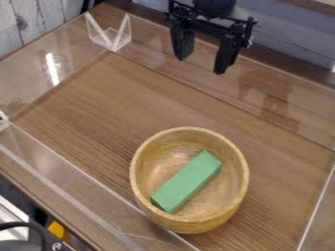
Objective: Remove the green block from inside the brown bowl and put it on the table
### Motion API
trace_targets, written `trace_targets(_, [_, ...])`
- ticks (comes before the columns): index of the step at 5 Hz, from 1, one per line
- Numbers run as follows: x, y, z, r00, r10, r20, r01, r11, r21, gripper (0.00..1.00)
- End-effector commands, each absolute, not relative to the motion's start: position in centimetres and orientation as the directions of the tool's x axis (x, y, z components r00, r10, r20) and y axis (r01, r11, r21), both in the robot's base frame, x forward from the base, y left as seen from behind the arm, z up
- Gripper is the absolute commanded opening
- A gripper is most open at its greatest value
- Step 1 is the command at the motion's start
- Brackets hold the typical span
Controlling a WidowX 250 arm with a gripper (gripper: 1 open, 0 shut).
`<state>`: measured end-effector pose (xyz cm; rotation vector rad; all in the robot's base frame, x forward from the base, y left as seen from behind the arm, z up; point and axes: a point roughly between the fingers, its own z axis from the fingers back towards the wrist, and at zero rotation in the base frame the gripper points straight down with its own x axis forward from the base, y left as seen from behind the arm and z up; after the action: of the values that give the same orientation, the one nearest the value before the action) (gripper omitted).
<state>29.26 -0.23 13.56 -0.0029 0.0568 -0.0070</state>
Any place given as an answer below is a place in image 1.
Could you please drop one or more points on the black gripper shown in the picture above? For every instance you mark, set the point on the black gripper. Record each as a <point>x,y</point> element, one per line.
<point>213,17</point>

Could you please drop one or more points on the brown wooden bowl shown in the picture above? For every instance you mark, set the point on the brown wooden bowl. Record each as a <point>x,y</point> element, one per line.
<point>161,157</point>

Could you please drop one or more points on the green rectangular block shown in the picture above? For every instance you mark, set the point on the green rectangular block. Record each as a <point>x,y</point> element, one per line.
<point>187,181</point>

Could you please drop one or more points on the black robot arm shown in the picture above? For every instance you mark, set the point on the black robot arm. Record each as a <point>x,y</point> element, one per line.
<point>221,19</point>

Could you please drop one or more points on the yellow and black device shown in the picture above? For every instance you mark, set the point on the yellow and black device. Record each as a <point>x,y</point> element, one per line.
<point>63,234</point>

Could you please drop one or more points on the clear acrylic corner bracket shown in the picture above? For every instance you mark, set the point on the clear acrylic corner bracket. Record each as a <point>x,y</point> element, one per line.
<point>113,39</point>

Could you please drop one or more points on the clear acrylic front wall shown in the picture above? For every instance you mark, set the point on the clear acrylic front wall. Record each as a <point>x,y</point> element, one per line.
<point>90,209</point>

